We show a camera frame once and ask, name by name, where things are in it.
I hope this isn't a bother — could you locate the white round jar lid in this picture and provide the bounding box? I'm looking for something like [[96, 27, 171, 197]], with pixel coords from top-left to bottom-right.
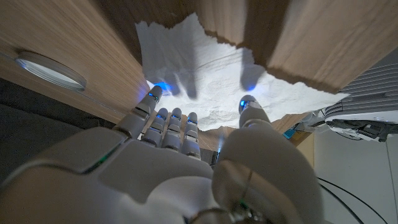
[[14, 51, 88, 93]]

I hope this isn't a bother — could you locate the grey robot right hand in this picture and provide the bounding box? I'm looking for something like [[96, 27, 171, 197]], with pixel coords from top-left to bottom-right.
[[0, 85, 326, 224]]

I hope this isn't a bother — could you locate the black backdrop curtain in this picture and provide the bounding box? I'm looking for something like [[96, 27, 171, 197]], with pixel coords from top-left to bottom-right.
[[0, 77, 125, 184]]

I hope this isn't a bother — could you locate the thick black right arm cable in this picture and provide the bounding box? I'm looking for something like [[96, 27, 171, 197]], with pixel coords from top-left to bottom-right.
[[316, 176, 389, 224]]

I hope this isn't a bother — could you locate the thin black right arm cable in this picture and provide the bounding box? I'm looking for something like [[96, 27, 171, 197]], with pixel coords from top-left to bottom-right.
[[319, 183, 364, 224]]

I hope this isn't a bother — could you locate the white paper towel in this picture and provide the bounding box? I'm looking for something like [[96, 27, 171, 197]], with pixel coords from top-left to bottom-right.
[[135, 12, 349, 131]]

